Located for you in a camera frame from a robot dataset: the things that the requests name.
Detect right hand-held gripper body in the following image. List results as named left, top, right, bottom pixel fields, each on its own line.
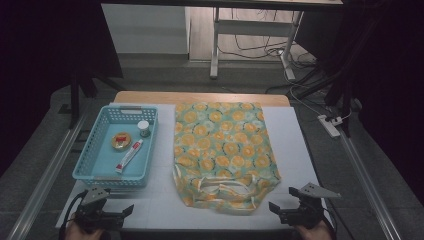
left=279, top=182, right=342, bottom=230

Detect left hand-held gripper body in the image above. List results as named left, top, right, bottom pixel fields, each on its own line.
left=74, top=186, right=118, bottom=232

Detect blue plastic basket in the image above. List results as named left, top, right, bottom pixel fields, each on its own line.
left=72, top=105, right=159, bottom=188

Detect white and red tube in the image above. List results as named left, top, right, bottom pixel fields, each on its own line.
left=115, top=138, right=144, bottom=174

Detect round yellow tin red label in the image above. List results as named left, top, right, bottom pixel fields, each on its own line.
left=110, top=131, right=132, bottom=152

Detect orange print cloth bag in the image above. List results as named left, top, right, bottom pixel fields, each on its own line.
left=172, top=101, right=282, bottom=215

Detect small white capped jar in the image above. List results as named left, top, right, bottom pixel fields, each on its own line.
left=137, top=120, right=152, bottom=138

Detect person's right hand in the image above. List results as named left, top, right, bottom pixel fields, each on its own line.
left=294, top=220, right=335, bottom=240

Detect person's left hand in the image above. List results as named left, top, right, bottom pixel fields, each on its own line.
left=64, top=221, right=105, bottom=240

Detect white table mat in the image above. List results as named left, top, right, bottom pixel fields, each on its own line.
left=55, top=102, right=334, bottom=231

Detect white power strip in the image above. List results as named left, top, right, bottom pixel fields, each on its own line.
left=317, top=114, right=344, bottom=138

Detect black metal stand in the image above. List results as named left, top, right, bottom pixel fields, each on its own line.
left=295, top=59, right=368, bottom=138
left=58, top=66, right=127, bottom=130

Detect left hand-held gripper cable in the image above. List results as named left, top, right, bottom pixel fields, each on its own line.
left=59, top=190, right=88, bottom=231

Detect aluminium rail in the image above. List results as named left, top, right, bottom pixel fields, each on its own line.
left=338, top=133, right=403, bottom=240
left=6, top=113, right=88, bottom=240

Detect white power cable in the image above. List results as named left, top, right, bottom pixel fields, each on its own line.
left=283, top=66, right=353, bottom=123

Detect white desk frame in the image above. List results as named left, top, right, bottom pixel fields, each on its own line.
left=209, top=7, right=305, bottom=81

